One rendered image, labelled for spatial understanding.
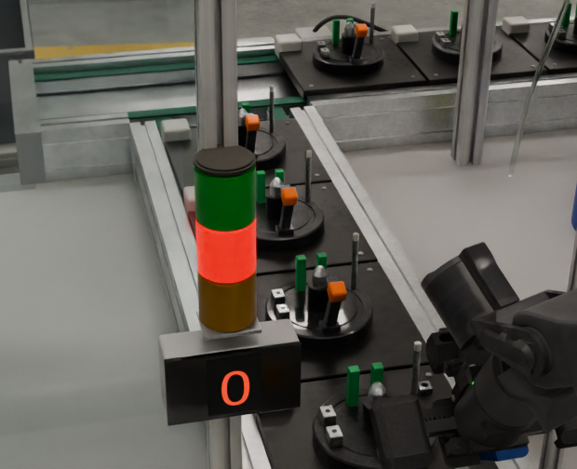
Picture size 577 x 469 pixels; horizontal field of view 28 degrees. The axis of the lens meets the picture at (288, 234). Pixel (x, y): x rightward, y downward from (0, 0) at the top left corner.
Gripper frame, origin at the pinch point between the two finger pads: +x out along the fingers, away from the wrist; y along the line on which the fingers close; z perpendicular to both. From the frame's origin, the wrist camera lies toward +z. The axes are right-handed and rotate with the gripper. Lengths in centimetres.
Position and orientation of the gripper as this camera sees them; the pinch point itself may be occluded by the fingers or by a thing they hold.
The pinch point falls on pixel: (468, 440)
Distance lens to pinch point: 103.4
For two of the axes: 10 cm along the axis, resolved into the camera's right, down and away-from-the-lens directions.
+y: -9.7, 1.1, -2.1
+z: -2.0, -8.8, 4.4
